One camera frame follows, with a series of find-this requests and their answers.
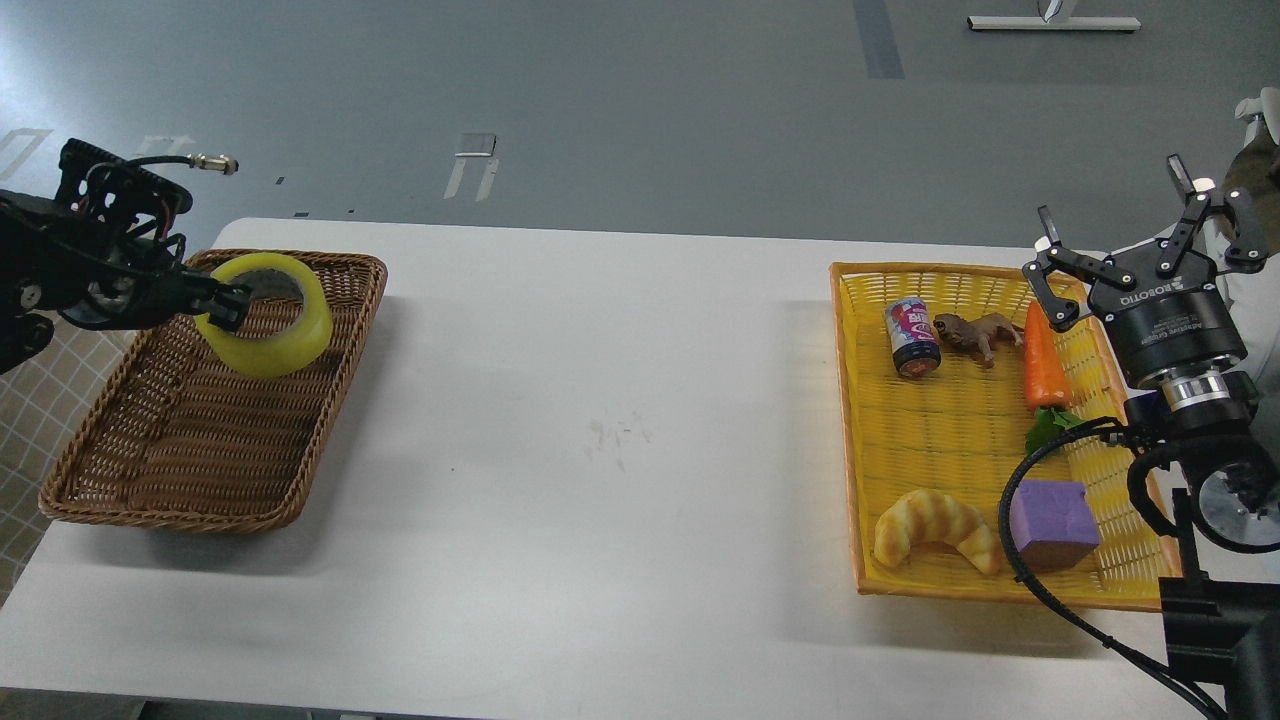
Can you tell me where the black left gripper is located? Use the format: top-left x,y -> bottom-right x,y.
60,263 -> 252,334

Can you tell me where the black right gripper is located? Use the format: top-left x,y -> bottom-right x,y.
1021,152 -> 1276,391

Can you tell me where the yellow tape roll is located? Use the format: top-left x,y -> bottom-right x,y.
195,252 -> 333,378

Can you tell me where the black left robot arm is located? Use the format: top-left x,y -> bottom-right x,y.
1,138 -> 252,372

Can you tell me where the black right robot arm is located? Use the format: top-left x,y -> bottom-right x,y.
997,155 -> 1279,719

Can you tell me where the person in white clothes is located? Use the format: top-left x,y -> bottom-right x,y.
1204,129 -> 1280,401

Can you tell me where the brown wicker basket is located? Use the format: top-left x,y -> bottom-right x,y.
38,250 -> 388,534

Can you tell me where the orange toy carrot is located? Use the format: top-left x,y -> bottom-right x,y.
1023,300 -> 1083,455

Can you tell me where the brown toy animal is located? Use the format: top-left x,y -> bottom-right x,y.
932,313 -> 1024,369

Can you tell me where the beige checkered cloth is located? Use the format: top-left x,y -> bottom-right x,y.
1,316 -> 134,600

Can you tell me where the small soda can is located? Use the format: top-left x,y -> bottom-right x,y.
883,296 -> 942,379

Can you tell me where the yellow plastic basket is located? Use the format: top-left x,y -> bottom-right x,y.
829,263 -> 1181,612

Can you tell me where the white stand base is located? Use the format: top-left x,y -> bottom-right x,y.
966,15 -> 1142,35

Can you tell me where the purple block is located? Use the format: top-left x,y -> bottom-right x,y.
1009,478 -> 1101,571

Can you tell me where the toy croissant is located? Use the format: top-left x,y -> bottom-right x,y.
872,489 -> 1004,577

